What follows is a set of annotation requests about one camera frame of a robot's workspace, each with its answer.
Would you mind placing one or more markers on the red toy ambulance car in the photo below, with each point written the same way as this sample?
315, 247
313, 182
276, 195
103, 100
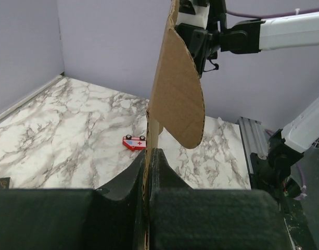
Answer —
134, 143

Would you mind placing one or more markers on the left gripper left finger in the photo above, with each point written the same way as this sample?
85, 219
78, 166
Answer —
109, 217

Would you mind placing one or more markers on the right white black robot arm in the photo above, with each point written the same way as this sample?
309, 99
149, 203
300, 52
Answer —
269, 62

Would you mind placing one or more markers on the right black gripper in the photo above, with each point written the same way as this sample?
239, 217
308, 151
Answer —
203, 44

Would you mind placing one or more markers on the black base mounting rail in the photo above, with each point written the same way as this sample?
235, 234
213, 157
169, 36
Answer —
279, 208

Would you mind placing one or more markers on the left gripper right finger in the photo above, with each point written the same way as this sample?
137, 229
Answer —
186, 218

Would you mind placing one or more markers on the dark paperback book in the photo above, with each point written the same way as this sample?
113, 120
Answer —
5, 183

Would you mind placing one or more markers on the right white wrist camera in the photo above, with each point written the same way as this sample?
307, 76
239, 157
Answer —
194, 13

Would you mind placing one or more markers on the cardboard box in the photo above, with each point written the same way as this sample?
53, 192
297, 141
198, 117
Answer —
176, 103

